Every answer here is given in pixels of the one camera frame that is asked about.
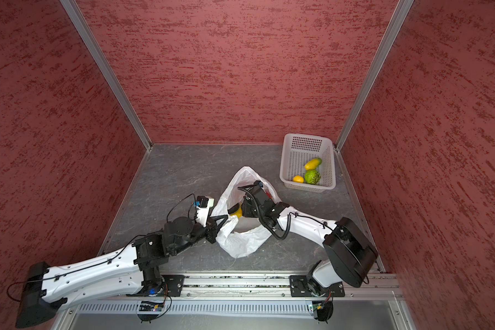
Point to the green custard apple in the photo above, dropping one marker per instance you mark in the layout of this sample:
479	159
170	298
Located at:
312	177

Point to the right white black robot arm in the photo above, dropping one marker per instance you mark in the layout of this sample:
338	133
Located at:
351	254

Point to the right circuit board with wires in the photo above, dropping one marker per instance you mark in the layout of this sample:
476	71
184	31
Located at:
323	310

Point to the right aluminium corner post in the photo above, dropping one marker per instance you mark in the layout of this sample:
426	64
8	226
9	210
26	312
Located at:
395	24

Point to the left aluminium corner post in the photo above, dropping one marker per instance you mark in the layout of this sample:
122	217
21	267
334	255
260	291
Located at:
79	22

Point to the left circuit board with wires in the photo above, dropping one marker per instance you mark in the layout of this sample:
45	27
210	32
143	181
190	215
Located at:
151	310

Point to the aluminium front rail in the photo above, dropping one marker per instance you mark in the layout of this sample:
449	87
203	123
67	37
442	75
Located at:
268	286

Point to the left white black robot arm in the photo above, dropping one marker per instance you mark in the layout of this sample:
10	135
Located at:
133	270

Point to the white perforated plastic basket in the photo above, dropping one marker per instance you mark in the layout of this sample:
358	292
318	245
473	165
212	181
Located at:
299	149

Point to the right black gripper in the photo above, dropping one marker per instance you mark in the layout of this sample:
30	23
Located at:
247	212

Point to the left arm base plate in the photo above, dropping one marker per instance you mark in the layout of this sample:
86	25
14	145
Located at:
168	285

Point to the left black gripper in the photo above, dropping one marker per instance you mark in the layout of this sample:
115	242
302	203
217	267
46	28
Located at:
212	227

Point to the white plastic bag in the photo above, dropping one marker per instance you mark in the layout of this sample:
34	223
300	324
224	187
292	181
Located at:
241	244

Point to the aluminium corner post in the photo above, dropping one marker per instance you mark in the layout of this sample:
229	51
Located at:
79	22
395	24

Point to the small yellow lemon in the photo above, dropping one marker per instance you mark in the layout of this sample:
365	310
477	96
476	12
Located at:
298	179

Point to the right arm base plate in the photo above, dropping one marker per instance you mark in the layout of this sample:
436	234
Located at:
306	286

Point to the yellow banana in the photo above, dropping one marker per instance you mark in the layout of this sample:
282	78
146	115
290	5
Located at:
238	213

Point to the circuit board with wires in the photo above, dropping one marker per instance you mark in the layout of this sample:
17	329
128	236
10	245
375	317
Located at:
151	310
323	310

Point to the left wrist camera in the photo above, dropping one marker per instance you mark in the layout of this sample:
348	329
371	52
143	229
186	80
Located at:
203	205

